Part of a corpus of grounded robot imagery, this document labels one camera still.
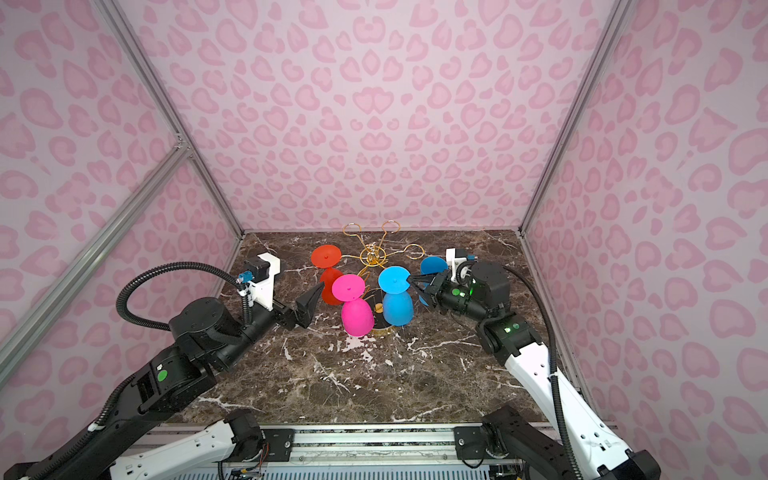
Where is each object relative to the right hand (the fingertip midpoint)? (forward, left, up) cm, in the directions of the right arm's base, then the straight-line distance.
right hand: (407, 283), depth 66 cm
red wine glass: (+9, +19, -2) cm, 21 cm away
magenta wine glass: (-2, +12, -13) cm, 18 cm away
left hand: (-4, +20, +9) cm, 22 cm away
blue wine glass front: (-1, +2, -9) cm, 9 cm away
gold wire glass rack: (+10, +8, -2) cm, 13 cm away
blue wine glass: (+18, -7, -18) cm, 27 cm away
